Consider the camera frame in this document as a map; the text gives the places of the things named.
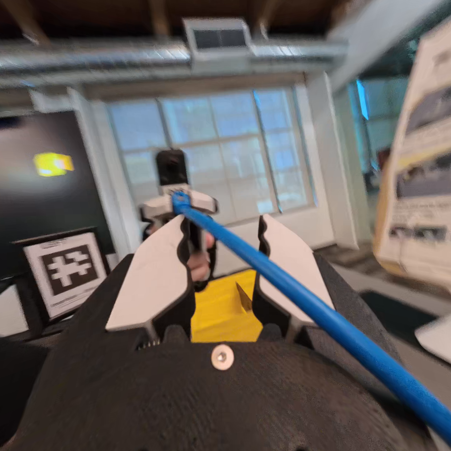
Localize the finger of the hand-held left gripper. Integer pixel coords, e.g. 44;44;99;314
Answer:
141;197;174;222
188;191;219;214

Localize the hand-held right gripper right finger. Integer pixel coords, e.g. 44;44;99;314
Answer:
253;213;336;341

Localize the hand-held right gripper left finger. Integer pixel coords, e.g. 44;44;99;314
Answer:
105;214;197;339

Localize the blue ethernet cable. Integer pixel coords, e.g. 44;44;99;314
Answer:
171;191;451;445

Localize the person's left hand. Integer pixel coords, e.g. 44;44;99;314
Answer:
186;232;216;282

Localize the large paned window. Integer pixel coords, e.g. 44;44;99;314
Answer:
106;86;319;226

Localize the yellow plastic bin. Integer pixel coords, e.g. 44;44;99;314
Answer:
191;269;264;343

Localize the black and white marker board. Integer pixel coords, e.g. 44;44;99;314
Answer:
13;228;110;322

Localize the black monitor screen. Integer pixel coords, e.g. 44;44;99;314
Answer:
0;110;116;280

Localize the black floor mat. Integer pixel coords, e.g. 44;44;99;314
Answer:
359;290;439;347

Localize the white air vent box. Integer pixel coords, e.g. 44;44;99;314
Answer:
182;18;253;73

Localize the printed instruction poster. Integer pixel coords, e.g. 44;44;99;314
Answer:
373;17;451;294

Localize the white flat object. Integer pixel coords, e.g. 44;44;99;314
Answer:
415;313;451;364

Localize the round silver air duct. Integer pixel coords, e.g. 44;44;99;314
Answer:
0;37;349;90

